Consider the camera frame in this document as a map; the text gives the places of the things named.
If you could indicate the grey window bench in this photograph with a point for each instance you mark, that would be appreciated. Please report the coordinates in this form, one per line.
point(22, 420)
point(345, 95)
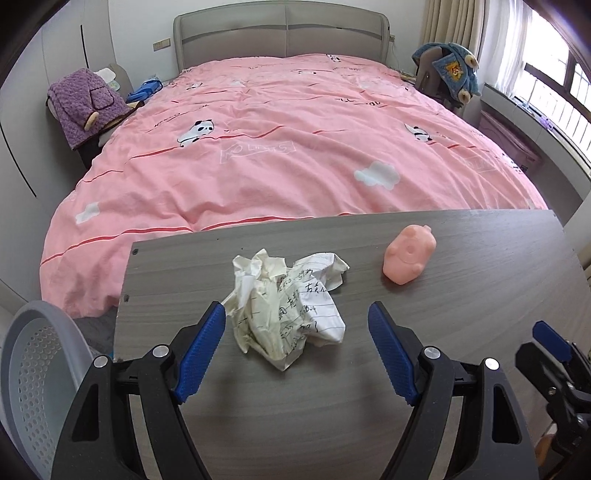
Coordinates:
point(521, 115)

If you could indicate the white wardrobe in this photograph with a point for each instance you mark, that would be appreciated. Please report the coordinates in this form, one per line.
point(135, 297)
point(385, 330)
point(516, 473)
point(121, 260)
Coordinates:
point(41, 115)

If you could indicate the blue denim jacket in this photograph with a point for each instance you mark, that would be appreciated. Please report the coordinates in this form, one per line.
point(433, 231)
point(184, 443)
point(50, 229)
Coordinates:
point(455, 69)

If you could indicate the grey perforated plastic basket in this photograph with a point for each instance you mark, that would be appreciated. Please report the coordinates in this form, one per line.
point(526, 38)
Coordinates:
point(41, 369)

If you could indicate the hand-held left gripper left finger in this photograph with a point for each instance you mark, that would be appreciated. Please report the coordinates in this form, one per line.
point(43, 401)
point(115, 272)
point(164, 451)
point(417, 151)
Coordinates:
point(203, 350)

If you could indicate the wall socket plate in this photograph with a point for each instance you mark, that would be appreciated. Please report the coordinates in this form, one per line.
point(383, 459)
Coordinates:
point(162, 45)

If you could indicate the mauve storage bin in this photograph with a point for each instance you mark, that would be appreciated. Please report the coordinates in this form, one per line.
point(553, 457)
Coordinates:
point(508, 143)

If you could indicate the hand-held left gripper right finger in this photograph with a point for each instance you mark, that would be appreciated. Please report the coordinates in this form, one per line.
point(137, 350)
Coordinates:
point(392, 355)

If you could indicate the blue bag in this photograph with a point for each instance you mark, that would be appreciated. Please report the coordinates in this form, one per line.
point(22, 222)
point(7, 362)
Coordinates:
point(143, 91)

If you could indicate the brown chair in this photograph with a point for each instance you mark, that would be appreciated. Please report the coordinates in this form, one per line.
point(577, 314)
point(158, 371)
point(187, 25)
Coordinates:
point(431, 78)

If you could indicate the grey upholstered headboard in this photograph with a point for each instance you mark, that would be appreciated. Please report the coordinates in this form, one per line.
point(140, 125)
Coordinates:
point(277, 32)

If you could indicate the cream paper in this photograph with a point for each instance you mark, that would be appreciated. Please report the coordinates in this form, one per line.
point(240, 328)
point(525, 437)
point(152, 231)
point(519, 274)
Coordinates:
point(263, 323)

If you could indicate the purple fleece garment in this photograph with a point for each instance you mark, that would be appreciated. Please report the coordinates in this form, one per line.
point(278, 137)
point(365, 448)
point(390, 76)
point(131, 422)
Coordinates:
point(83, 106)

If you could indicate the beige curtain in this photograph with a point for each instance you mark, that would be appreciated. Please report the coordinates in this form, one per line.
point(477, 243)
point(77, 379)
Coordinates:
point(452, 23)

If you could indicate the pink pig toy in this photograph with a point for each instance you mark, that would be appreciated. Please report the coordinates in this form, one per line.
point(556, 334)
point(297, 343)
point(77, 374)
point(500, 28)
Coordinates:
point(408, 254)

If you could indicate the pink printed duvet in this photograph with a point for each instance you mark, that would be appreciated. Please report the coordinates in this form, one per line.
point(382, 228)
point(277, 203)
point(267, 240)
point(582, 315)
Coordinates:
point(277, 161)

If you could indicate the window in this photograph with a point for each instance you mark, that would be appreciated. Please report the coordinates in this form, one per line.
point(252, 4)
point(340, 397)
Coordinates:
point(554, 78)

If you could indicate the lined paper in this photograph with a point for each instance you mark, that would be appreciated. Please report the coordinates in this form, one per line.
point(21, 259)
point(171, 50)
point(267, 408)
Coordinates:
point(318, 314)

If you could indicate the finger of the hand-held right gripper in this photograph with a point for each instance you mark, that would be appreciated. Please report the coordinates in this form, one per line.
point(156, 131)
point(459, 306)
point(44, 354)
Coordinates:
point(551, 339)
point(535, 364)

